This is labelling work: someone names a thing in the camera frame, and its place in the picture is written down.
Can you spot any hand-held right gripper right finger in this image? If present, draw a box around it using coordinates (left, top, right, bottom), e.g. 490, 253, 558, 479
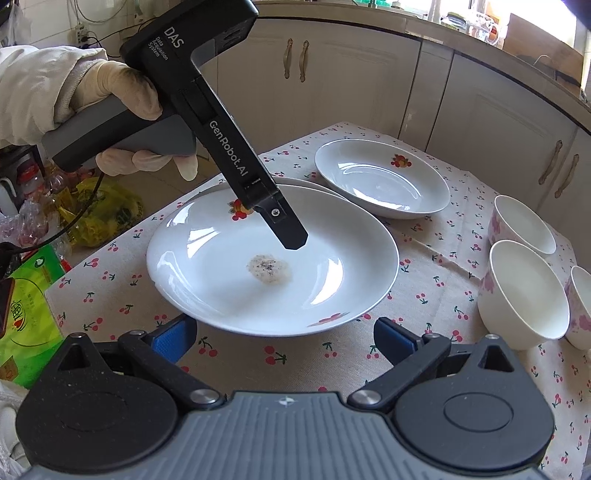
346, 316, 522, 411

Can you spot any large white floral plate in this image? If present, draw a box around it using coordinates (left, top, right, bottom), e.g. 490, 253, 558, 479
146, 185, 400, 337

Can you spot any cherry print tablecloth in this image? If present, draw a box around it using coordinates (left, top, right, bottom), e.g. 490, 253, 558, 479
46, 121, 591, 480

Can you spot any green printed packet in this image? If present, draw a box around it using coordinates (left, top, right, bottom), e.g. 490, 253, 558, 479
0, 244, 66, 389

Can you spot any clear plastic bottle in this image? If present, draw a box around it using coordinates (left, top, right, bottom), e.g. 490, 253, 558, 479
17, 157, 57, 200

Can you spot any person's left hand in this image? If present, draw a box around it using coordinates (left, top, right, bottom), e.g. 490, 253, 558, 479
55, 61, 200, 182

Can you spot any black cable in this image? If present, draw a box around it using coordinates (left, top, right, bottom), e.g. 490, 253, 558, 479
0, 171, 103, 259

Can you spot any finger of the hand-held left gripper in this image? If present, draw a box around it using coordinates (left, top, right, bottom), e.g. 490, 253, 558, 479
253, 194, 309, 251

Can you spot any food residue clump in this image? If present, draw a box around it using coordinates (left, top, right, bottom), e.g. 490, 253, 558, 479
246, 254, 294, 287

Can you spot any yellow plastic bag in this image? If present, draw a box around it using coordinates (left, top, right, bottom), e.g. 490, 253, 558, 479
54, 178, 145, 248

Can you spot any brown cutting board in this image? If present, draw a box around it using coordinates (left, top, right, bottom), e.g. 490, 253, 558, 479
502, 13, 585, 88

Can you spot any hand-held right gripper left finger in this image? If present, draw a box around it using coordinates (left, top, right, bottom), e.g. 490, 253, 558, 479
55, 318, 225, 411

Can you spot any crumpled clear plastic wrap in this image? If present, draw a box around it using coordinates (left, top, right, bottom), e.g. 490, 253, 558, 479
0, 198, 49, 251

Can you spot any clear glass pitcher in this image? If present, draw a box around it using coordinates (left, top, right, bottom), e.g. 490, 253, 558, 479
470, 13, 502, 48

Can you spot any grey kitchen countertop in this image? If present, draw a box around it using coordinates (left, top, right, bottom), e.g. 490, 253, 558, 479
249, 0, 591, 139

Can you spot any white cabinet door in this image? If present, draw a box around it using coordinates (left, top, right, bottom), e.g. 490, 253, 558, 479
427, 53, 580, 206
295, 25, 422, 139
538, 129, 591, 241
217, 19, 298, 153

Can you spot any person's left forearm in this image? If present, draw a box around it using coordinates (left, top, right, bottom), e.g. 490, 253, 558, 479
0, 45, 109, 148

